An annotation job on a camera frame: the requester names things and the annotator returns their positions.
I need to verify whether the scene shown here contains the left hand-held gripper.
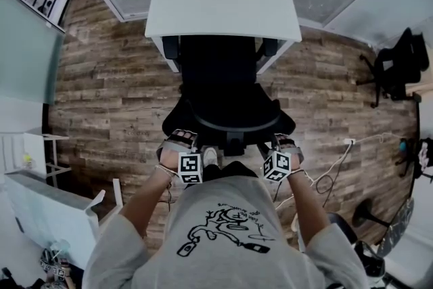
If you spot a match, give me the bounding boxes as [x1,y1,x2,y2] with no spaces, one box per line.
[156,141,204,185]

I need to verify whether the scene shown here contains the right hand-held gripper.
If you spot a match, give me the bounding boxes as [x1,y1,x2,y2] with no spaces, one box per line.
[263,144,303,183]

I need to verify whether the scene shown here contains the black armrest swivel chair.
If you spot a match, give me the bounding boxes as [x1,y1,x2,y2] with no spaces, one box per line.
[161,35,296,157]

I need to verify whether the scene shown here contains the person's left forearm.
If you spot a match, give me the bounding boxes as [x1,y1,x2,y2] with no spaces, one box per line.
[120,164,177,238]

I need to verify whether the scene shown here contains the person's right forearm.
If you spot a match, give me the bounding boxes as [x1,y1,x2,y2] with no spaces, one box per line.
[287,162,331,253]

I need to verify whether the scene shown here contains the black high-back office chair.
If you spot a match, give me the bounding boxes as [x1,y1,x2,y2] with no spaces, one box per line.
[355,26,431,109]

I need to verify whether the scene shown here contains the person's left hand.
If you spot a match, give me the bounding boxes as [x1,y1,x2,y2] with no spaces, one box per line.
[158,129,199,174]

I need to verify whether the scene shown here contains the person's right hand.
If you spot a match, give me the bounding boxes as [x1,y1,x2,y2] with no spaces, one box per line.
[273,133,297,147]

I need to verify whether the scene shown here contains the white shoe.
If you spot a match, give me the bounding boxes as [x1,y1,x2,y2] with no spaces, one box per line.
[202,146,219,167]

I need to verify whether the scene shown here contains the person's black trousers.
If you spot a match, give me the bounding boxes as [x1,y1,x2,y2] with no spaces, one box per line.
[202,160,260,181]

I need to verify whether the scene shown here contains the person in white shirt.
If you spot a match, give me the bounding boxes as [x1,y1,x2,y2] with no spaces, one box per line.
[83,175,370,289]

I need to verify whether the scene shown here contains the black stand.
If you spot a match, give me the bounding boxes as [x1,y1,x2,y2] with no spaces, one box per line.
[395,137,424,179]

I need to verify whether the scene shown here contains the black and white garment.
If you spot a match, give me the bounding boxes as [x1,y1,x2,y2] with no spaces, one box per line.
[353,240,387,282]

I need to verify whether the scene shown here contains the dark marbled round table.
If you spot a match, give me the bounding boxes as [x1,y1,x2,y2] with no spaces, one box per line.
[375,198,415,259]

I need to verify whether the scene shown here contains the pale cloth covered table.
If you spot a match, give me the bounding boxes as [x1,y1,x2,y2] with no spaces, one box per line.
[3,169,122,270]

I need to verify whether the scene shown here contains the black white printed cloth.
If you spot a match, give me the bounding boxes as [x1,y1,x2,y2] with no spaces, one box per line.
[417,138,433,177]

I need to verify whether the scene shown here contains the clear plastic cup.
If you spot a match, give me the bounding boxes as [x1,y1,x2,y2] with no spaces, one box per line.
[50,240,70,257]

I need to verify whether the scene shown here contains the white metal rack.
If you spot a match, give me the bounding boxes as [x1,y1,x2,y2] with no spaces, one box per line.
[0,131,72,187]

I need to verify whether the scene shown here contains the white desk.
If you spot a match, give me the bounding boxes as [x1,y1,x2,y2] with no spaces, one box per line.
[144,0,303,74]

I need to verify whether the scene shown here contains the frosted glass door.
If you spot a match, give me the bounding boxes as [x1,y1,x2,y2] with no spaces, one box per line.
[0,0,67,106]

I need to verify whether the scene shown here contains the thin wrist bracelet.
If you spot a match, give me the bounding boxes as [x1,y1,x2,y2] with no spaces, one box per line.
[290,168,316,181]
[154,164,179,179]

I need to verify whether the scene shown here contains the thin black cable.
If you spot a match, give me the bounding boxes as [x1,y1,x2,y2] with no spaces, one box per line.
[164,179,177,204]

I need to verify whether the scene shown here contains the black looped cable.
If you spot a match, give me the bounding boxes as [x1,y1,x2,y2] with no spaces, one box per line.
[315,158,343,208]

